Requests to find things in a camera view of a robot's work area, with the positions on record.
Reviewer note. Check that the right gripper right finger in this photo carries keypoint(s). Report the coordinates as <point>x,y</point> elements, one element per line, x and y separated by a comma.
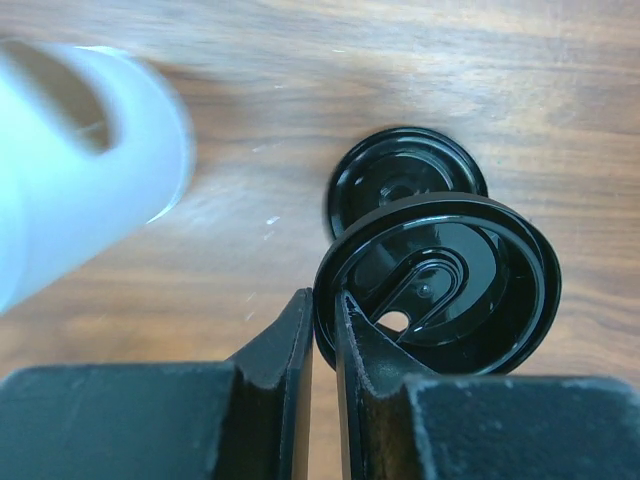
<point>399,420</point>

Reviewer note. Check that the black coffee cup lid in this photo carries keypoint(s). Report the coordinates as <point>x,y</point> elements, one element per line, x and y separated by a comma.
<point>460,282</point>

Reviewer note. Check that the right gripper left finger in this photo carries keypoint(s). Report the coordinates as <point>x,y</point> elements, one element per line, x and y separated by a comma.
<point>247,417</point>

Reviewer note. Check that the white cylindrical holder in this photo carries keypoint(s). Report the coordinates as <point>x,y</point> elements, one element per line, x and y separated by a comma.
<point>94,144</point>

